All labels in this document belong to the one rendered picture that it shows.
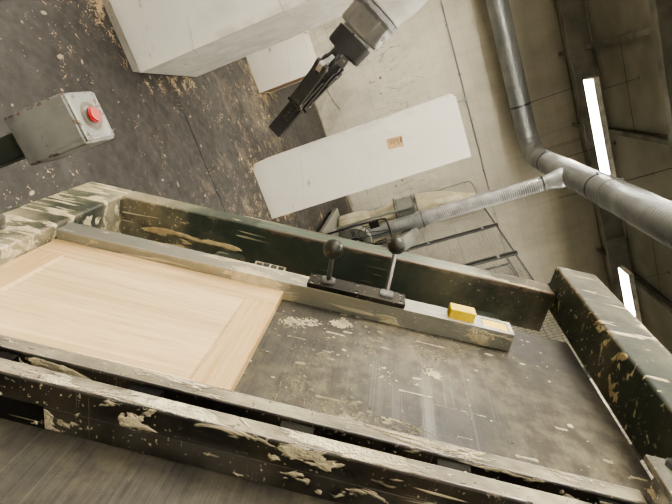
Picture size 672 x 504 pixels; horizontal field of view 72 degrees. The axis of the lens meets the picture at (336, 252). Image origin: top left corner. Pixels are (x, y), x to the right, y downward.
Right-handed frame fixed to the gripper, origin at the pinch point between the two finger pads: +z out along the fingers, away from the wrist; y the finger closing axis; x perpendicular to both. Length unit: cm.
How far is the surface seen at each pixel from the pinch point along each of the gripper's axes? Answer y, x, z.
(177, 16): 194, 142, 47
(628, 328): 1, -75, -19
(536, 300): 23, -69, -8
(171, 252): -8.9, -2.4, 34.6
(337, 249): -11.3, -25.5, 7.4
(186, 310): -23.1, -14.6, 31.2
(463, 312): -3, -52, 1
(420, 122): 359, -3, -8
